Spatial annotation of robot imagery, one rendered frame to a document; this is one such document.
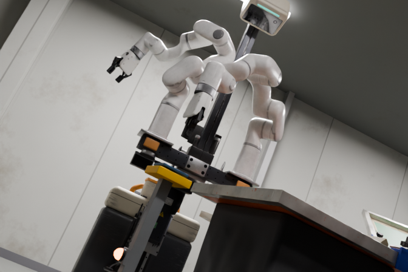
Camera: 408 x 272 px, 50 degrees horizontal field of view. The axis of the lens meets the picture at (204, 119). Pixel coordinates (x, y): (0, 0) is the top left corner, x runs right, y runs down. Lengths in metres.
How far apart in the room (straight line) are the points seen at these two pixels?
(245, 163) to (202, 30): 0.64
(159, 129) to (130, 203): 0.63
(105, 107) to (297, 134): 2.33
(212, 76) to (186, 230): 1.16
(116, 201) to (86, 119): 2.52
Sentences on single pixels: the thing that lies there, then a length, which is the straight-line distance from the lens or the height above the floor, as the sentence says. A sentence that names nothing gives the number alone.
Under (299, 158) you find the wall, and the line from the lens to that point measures 5.45.
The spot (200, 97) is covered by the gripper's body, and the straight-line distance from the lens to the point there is 1.52.
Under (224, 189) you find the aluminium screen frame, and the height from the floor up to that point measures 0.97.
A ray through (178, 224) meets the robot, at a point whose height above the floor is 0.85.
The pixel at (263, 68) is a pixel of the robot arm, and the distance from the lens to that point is 1.82.
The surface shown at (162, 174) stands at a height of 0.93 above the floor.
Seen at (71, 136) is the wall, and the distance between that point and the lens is 4.83.
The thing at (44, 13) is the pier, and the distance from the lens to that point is 4.91.
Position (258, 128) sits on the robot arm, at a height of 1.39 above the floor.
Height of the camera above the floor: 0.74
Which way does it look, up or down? 16 degrees up
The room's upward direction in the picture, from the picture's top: 23 degrees clockwise
